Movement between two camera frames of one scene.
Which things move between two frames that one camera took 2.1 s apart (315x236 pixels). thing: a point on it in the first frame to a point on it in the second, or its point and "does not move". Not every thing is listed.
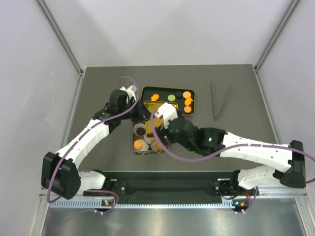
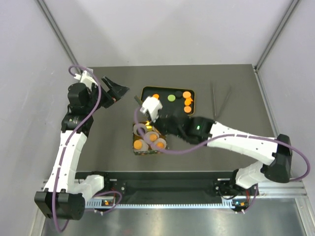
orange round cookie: [138, 144] does not move
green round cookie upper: [171, 98] does not move
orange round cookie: [187, 109] does not move
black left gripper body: [137, 114] to [107, 99]
